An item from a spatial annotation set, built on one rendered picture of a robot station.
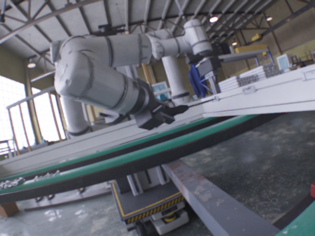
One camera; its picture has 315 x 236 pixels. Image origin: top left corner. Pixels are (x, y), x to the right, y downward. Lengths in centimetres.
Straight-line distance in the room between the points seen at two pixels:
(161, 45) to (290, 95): 64
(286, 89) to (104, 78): 35
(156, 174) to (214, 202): 139
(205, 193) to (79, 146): 55
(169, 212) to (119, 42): 117
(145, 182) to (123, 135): 95
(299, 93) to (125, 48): 39
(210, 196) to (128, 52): 37
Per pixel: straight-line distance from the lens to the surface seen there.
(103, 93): 32
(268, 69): 524
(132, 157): 36
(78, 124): 112
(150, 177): 156
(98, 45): 42
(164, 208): 128
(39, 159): 77
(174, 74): 135
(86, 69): 30
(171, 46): 86
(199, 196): 21
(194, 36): 78
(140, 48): 46
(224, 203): 19
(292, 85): 36
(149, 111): 40
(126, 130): 65
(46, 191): 43
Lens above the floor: 93
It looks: 1 degrees down
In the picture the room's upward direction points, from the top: 17 degrees counter-clockwise
